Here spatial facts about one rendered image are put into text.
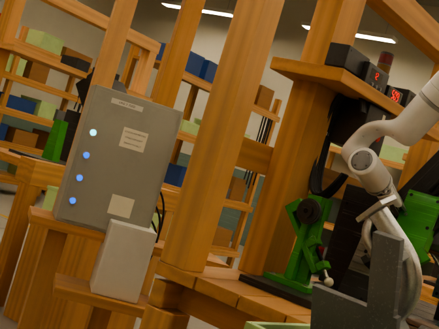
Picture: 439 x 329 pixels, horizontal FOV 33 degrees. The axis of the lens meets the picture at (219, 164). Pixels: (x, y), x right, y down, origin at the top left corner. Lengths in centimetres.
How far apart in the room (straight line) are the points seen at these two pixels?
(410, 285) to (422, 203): 128
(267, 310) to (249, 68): 63
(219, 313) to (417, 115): 75
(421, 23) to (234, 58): 106
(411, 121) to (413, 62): 1027
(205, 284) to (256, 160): 50
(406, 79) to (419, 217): 998
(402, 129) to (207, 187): 55
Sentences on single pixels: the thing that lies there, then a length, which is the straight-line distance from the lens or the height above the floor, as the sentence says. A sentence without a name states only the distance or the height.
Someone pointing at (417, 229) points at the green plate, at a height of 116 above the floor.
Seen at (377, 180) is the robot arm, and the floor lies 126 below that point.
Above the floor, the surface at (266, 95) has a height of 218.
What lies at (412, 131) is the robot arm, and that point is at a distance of 208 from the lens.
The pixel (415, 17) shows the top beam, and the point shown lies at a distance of 283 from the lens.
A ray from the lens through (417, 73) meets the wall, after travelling 1226.
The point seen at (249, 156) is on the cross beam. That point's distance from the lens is 223.
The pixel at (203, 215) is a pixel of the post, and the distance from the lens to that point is 197.
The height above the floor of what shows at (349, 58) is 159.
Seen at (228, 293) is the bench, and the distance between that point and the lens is 189.
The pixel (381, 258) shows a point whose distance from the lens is 108.
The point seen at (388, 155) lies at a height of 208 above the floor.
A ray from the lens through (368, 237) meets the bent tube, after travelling 235.
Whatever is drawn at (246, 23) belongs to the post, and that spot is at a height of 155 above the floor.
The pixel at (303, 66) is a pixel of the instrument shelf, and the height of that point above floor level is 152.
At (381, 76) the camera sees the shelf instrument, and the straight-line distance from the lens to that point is 246.
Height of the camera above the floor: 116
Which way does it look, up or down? level
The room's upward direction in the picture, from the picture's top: 17 degrees clockwise
